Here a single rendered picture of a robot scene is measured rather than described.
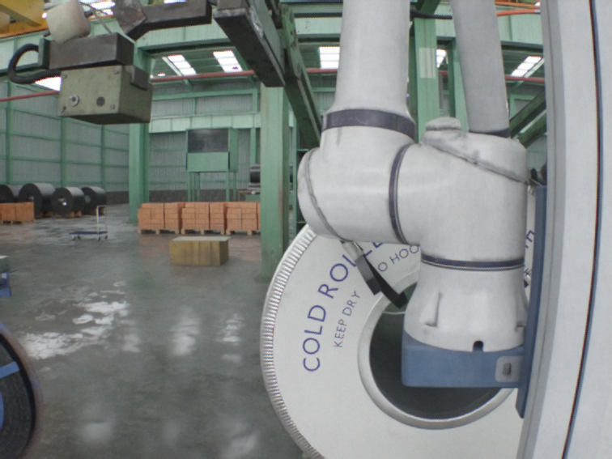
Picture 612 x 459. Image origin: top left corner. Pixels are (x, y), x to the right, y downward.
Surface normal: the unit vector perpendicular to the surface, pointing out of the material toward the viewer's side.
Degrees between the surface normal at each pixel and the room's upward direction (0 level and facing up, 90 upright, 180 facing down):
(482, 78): 112
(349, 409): 90
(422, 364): 90
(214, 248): 90
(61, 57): 90
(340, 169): 80
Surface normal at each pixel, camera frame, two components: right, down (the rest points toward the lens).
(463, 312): -0.43, -0.29
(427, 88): -0.07, 0.10
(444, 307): -0.68, -0.31
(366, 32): -0.35, -0.07
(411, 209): -0.60, 0.30
